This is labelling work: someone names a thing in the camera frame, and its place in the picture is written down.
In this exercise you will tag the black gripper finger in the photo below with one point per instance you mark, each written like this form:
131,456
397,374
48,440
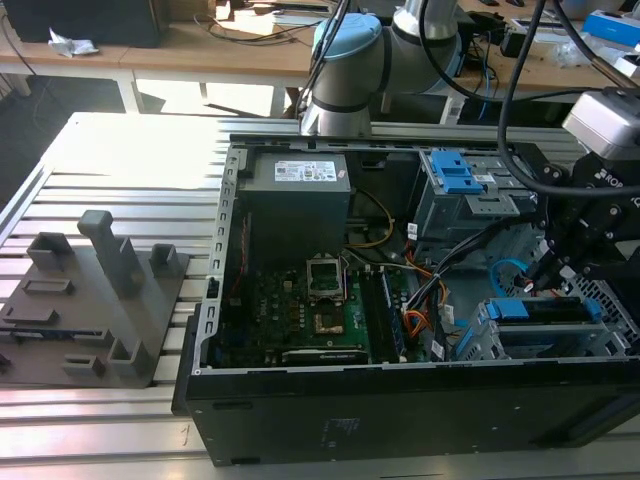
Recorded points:
595,222
552,175

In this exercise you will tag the hard disk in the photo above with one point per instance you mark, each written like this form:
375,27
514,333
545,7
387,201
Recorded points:
507,310

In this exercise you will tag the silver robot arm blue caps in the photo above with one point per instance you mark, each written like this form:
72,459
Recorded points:
345,75

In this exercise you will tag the metal disk bay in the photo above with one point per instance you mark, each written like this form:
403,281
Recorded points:
545,340

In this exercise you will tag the wooden desk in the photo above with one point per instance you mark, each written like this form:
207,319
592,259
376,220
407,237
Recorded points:
150,57
550,80

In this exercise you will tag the blue plastic drive latch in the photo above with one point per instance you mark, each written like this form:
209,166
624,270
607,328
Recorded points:
455,172

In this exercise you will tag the metal optical drive cage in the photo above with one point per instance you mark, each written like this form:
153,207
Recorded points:
450,215

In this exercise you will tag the small black device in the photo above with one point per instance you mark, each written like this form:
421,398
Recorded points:
515,45

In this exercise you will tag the blue box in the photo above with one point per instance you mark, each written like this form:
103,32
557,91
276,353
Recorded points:
605,22

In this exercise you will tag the CPU socket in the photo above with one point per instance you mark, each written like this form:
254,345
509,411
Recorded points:
325,280

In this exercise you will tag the grey power supply unit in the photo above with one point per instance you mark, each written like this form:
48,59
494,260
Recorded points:
295,215

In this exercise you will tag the black PC case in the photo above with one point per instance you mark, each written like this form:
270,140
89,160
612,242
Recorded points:
400,410

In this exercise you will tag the black graphics card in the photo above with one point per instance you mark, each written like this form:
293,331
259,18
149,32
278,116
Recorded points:
325,357

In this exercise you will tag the green motherboard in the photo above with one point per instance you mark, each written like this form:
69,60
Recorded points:
280,310

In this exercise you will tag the grey parts rack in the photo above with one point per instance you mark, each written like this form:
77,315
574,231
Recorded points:
100,310

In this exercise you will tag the large black box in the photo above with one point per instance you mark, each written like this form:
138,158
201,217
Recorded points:
90,22

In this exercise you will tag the crumpled white paper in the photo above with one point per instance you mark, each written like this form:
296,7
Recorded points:
70,46

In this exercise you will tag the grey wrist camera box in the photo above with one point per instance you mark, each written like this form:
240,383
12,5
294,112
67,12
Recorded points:
600,125

